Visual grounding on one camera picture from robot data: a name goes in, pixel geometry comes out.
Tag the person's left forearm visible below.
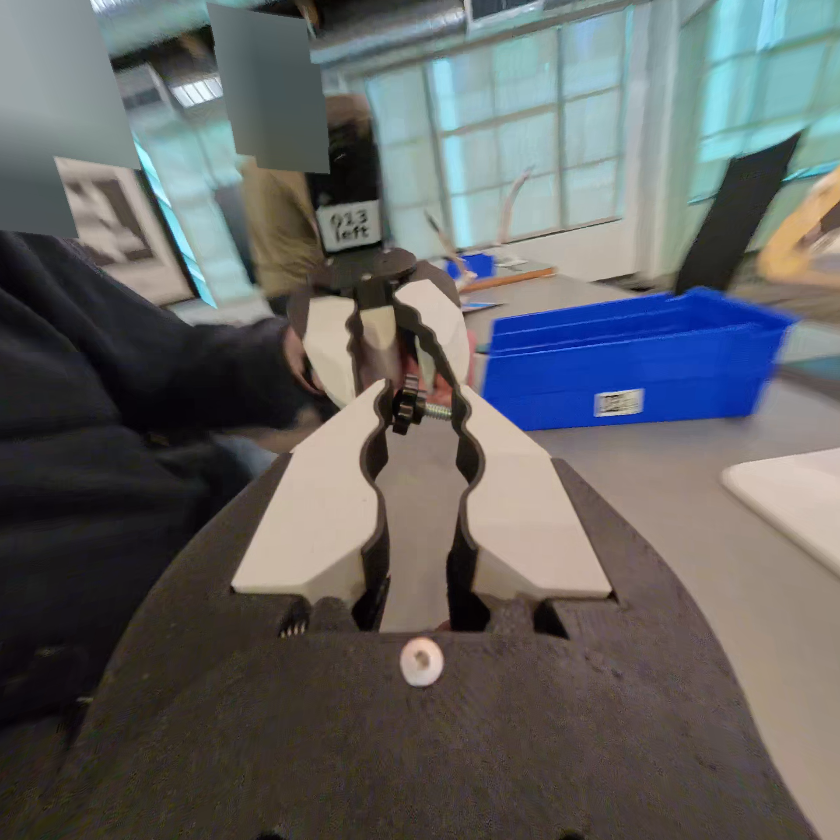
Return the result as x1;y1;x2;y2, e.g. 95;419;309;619
0;230;316;526

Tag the white stand base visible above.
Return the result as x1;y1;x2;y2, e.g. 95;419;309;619
720;447;840;578

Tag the large blue bin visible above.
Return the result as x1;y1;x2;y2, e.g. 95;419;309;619
479;287;799;431

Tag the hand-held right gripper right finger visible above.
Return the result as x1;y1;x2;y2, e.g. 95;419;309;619
451;389;615;602

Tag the black chair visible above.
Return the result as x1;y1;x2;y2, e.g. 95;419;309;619
675;126;805;298

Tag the framed tag sign board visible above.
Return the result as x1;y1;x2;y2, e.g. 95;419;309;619
53;158;200;307

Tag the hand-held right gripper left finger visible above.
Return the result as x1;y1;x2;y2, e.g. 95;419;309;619
231;381;395;601

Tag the black knob screw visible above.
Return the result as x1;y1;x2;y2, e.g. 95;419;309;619
389;374;455;437

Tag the pale tool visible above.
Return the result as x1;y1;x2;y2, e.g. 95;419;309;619
497;164;539;250

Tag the small blue bin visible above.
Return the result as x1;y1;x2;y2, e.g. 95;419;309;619
444;252;500;282

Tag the person's left hand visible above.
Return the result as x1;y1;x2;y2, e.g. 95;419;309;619
283;327;332;396

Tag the large silver ceiling duct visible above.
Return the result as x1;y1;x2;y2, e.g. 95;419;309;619
105;0;631;73

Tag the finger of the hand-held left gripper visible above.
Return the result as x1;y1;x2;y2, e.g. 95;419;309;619
394;276;473;401
302;292;397;408

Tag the small wooden table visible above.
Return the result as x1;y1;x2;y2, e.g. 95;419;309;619
457;263;560;313

